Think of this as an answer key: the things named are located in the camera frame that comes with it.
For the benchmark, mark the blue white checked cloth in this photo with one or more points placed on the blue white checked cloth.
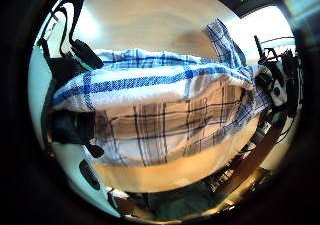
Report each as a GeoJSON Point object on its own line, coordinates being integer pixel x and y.
{"type": "Point", "coordinates": [156, 95]}

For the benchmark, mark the white marker cube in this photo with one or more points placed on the white marker cube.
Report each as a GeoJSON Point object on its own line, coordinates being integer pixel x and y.
{"type": "Point", "coordinates": [277, 91]}

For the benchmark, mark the the person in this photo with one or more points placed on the the person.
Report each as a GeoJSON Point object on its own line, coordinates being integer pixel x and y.
{"type": "Point", "coordinates": [180, 201]}

